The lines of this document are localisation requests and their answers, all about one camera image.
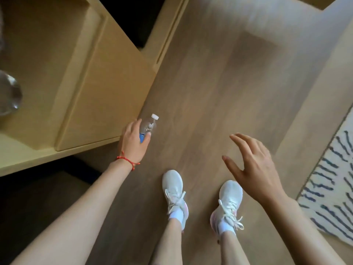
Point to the light wooden cabinet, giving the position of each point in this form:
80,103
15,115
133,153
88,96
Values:
165,33

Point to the person's left forearm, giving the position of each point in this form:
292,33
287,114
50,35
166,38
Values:
74,215

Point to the person's right white sock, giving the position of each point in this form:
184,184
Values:
225,227

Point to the person's right hand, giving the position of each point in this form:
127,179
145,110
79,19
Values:
256,173

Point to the person's left hand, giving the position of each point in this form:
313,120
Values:
131,147

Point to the light wooden furniture panel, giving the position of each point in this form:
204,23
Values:
322,71

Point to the white blue striped rug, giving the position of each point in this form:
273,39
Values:
331,190

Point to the person's leg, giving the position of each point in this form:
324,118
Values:
166,242
234,249

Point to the person's left thumb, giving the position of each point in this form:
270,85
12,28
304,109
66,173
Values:
145,138

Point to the person's white sock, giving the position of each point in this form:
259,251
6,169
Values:
225,227
177,215

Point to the person's right white sneaker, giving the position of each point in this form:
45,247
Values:
229,201

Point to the person's right thumb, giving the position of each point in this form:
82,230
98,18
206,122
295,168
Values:
232,165

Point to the person's right forearm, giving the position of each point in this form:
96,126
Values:
300,231

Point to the person's left leg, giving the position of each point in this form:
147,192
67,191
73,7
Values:
166,242

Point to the person's right leg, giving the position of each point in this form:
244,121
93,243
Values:
234,249

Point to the clear plastic water bottle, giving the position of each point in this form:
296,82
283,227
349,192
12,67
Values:
149,125

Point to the clear glass vessel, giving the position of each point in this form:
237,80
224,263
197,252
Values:
9,93

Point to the light wooden desk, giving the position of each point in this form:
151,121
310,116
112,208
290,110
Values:
82,79

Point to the person's white sneaker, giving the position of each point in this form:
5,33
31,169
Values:
229,201
173,190

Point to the person's left white sneaker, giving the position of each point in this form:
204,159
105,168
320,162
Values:
173,190

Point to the person's left white sock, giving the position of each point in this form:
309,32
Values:
177,215

